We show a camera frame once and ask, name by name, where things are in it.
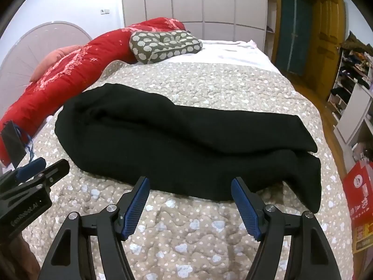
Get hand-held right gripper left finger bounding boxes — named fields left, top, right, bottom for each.
left=40, top=176, right=150, bottom=280

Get red printed box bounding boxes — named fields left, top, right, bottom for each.
left=342, top=160, right=373, bottom=254

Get black pants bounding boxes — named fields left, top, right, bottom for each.
left=55, top=83, right=322, bottom=214

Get yellow wooden door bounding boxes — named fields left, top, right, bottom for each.
left=303, top=0, right=347, bottom=94

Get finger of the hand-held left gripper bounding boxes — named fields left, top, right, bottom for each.
left=22, top=159, right=71, bottom=186
left=0, top=157, right=46, bottom=189

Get white cluttered shelf unit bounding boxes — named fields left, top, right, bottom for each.
left=326, top=31, right=373, bottom=158

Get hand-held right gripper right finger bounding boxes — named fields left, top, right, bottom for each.
left=231, top=177, right=335, bottom=280

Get green patterned cushion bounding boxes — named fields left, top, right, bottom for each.
left=129, top=31, right=203, bottom=65

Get white corner shelf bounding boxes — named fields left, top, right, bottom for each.
left=266, top=0, right=277, bottom=60

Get red embroidered quilt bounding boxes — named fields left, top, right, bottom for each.
left=0, top=17, right=187, bottom=167

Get beige quilted dotted blanket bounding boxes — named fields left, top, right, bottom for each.
left=22, top=60, right=354, bottom=280

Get white bed sheet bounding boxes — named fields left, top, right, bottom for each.
left=198, top=39, right=280, bottom=73

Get pink pillow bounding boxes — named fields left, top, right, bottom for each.
left=30, top=45, right=83, bottom=81

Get white rounded headboard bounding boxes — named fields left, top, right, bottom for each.
left=0, top=21, right=93, bottom=120

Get white glossy wardrobe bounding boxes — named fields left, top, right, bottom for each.
left=120, top=0, right=269, bottom=56

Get blue cord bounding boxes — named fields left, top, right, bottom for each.
left=16, top=125, right=35, bottom=164

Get person's left forearm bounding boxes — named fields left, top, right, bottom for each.
left=0, top=233, right=40, bottom=280

